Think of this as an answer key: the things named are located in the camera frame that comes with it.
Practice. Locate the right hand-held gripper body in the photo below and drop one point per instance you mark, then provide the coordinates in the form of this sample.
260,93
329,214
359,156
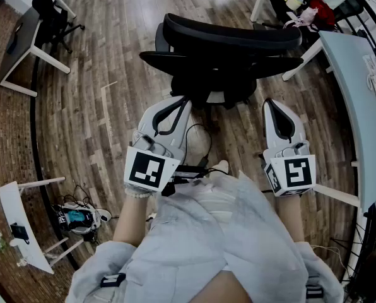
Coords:
296,172

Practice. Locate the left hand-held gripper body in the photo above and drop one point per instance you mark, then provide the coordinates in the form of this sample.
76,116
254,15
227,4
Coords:
145,169

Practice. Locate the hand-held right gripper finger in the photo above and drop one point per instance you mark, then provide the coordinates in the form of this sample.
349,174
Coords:
268,131
298,128

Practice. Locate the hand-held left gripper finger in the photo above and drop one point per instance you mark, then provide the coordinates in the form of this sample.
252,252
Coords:
185,128
150,115

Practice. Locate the black office chair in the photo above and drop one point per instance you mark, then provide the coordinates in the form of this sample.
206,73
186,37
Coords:
278,3
219,58
49,17

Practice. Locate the person's left forearm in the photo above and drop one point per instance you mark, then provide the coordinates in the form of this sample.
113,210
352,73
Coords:
131,219

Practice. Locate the person's right forearm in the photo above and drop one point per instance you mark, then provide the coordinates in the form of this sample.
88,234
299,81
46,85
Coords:
290,219

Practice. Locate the black waist device box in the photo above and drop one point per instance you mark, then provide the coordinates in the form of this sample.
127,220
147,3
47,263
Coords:
188,170

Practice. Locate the person's white shoe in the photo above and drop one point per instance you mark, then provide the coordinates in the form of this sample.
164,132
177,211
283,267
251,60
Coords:
221,166

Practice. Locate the light blue top desk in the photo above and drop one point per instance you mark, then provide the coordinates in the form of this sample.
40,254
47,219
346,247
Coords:
358,106

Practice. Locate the white and teal backpack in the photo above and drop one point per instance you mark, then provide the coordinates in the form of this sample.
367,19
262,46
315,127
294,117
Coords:
80,219

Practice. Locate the black metal railing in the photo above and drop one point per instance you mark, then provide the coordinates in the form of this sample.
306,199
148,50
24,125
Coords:
374,219

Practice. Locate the person's light blue shirt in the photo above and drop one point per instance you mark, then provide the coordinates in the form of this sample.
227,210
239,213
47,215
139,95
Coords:
191,248

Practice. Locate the red bag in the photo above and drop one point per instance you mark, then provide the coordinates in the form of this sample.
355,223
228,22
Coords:
323,11

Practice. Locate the yellow-green mug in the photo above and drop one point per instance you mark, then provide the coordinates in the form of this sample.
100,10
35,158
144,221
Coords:
293,2

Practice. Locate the wooden top white-legged desk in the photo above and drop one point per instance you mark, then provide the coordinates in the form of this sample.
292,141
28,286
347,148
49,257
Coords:
257,2

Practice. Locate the white desk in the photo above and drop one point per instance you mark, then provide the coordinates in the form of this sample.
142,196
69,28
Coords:
65,6
21,226

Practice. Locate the black desk telephone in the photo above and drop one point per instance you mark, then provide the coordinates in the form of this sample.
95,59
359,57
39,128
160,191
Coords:
19,232

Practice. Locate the dark top white-legged desk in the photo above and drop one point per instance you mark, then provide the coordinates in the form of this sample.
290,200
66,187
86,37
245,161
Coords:
21,39

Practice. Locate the black pouch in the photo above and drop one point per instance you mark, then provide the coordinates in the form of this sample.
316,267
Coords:
14,39

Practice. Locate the small flower plant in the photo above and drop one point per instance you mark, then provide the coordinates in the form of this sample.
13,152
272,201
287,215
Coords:
0,241

